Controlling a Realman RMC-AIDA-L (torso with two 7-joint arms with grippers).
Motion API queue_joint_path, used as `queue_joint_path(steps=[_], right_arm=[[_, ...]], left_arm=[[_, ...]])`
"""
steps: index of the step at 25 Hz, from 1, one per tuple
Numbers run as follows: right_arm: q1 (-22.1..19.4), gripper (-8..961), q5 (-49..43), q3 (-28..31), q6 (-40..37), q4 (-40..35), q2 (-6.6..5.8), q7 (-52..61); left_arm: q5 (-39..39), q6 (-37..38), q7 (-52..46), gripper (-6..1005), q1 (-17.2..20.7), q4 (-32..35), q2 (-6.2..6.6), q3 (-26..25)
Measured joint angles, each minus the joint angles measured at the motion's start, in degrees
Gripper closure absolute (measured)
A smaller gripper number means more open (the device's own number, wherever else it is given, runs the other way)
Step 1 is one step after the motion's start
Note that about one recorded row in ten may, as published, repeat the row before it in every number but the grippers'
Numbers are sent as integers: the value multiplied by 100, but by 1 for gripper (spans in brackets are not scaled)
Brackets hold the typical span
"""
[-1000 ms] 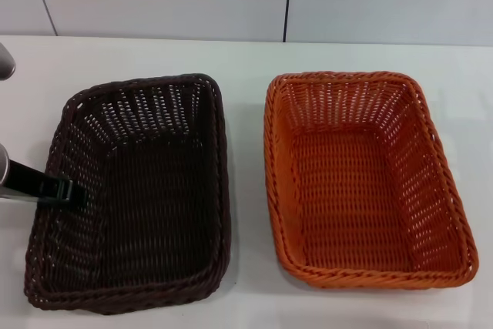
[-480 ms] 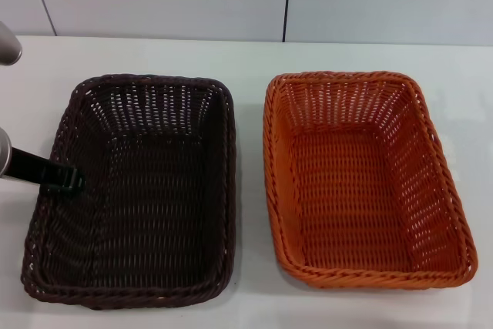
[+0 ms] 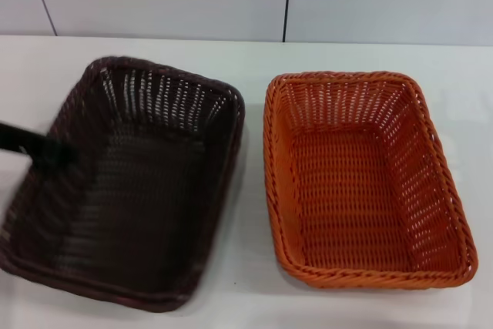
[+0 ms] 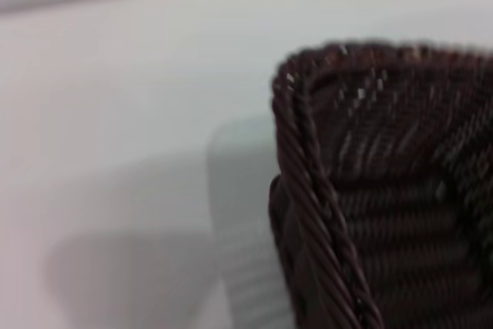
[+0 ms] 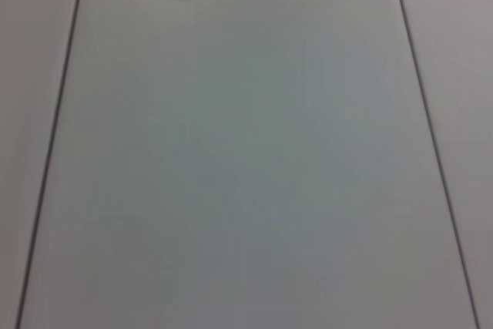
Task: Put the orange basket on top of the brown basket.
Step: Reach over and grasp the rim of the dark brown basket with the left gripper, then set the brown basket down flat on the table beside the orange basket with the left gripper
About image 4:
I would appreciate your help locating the dark brown woven basket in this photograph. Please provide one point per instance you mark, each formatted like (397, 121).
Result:
(400, 205)

